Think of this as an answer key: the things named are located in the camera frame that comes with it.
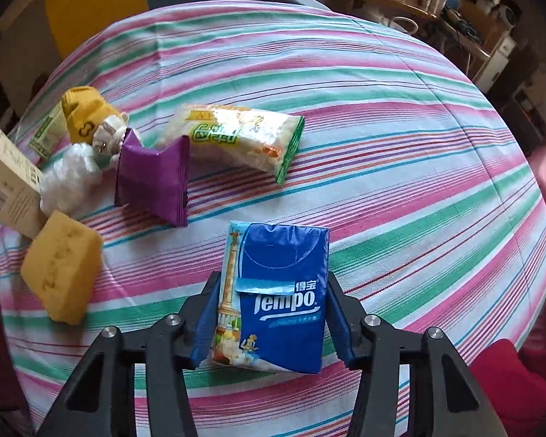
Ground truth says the purple snack packet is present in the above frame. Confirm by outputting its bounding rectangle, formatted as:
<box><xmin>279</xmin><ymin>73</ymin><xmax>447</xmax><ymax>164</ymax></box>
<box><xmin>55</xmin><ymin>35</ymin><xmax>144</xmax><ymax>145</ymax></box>
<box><xmin>115</xmin><ymin>128</ymin><xmax>191</xmax><ymax>228</ymax></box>

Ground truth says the red cloth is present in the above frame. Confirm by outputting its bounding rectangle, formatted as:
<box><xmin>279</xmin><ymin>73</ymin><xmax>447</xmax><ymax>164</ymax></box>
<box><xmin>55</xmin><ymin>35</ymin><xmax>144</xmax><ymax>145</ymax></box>
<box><xmin>471</xmin><ymin>339</ymin><xmax>546</xmax><ymax>437</ymax></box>

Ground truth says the small green box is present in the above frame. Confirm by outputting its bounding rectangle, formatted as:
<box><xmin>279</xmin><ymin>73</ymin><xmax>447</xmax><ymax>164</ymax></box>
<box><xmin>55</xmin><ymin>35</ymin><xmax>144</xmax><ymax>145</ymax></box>
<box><xmin>28</xmin><ymin>102</ymin><xmax>69</xmax><ymax>161</ymax></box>

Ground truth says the small white toy figure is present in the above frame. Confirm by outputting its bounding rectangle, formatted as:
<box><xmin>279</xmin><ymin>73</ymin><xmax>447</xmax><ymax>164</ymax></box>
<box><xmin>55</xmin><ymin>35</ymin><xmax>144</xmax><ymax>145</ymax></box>
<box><xmin>92</xmin><ymin>111</ymin><xmax>132</xmax><ymax>167</ymax></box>

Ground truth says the blue tissue pack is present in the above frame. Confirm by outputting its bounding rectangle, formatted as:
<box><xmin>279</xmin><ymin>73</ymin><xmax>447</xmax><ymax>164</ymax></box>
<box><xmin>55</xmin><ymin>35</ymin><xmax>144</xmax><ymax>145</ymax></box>
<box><xmin>209</xmin><ymin>221</ymin><xmax>331</xmax><ymax>374</ymax></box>

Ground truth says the striped bed sheet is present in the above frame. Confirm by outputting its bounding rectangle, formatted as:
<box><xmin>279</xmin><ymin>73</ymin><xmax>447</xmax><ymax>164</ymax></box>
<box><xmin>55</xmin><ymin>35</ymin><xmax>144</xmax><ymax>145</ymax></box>
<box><xmin>0</xmin><ymin>2</ymin><xmax>546</xmax><ymax>437</ymax></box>

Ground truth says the yellow sponge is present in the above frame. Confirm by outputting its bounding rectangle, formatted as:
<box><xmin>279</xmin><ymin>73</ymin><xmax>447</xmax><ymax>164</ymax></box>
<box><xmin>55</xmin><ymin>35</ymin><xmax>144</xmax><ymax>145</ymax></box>
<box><xmin>20</xmin><ymin>210</ymin><xmax>103</xmax><ymax>326</ymax></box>

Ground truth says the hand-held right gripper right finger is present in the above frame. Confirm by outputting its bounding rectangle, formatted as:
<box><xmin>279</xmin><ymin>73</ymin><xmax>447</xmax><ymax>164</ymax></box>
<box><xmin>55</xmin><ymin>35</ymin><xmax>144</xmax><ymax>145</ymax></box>
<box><xmin>325</xmin><ymin>271</ymin><xmax>501</xmax><ymax>437</ymax></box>

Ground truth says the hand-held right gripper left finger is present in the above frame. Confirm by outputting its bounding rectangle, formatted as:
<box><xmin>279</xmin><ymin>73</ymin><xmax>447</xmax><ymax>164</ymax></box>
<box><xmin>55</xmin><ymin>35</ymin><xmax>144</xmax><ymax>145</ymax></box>
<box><xmin>36</xmin><ymin>271</ymin><xmax>223</xmax><ymax>437</ymax></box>

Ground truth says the beige cardboard box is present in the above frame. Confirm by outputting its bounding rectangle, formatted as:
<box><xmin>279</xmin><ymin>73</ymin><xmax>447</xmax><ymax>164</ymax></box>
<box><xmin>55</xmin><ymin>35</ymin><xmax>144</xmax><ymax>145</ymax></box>
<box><xmin>0</xmin><ymin>128</ymin><xmax>46</xmax><ymax>240</ymax></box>

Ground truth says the yellow cloth pouch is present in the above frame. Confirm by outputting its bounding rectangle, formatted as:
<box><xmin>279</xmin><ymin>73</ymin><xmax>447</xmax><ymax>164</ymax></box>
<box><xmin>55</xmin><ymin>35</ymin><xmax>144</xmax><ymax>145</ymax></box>
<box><xmin>61</xmin><ymin>86</ymin><xmax>121</xmax><ymax>144</ymax></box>

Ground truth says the white plastic bag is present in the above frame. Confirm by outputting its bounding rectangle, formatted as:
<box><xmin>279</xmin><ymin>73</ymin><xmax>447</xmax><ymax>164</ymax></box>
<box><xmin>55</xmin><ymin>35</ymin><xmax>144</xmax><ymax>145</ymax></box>
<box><xmin>40</xmin><ymin>142</ymin><xmax>103</xmax><ymax>217</ymax></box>

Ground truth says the grey yellow blue sofa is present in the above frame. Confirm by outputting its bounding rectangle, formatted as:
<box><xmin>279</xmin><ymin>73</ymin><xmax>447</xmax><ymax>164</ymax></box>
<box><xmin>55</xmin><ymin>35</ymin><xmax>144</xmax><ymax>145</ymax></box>
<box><xmin>0</xmin><ymin>0</ymin><xmax>333</xmax><ymax>119</ymax></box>

